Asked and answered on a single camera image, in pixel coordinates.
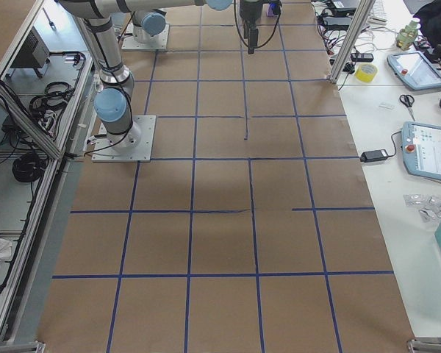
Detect aluminium frame post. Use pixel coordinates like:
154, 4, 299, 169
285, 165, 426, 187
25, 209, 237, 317
328, 0, 375, 84

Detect black handled scissors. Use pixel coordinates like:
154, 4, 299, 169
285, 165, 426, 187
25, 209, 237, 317
399, 94, 415, 121

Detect yellow tape roll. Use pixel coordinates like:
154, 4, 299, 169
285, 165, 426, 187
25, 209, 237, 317
355, 63, 378, 83

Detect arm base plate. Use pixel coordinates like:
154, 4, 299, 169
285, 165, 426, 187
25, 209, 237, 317
122, 23, 170, 51
91, 115, 157, 163

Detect far teach pendant tablet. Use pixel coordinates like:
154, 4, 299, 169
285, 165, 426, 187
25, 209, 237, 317
387, 51, 441, 90

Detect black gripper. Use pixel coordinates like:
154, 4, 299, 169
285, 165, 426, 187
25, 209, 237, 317
240, 0, 263, 54

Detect purple foam block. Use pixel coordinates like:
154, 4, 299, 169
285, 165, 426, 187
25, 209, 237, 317
266, 7, 275, 17

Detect bag of small parts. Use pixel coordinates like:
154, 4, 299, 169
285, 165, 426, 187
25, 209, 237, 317
403, 193, 441, 222

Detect teach pendant tablet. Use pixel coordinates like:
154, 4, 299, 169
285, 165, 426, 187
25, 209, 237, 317
401, 121, 441, 181
387, 51, 441, 90

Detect black power adapter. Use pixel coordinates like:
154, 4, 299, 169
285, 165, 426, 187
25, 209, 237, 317
359, 149, 389, 163

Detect near teach pendant tablet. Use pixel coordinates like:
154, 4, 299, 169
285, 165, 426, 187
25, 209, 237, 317
401, 121, 441, 181

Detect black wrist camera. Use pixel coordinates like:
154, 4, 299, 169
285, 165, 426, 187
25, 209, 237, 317
268, 0, 282, 16

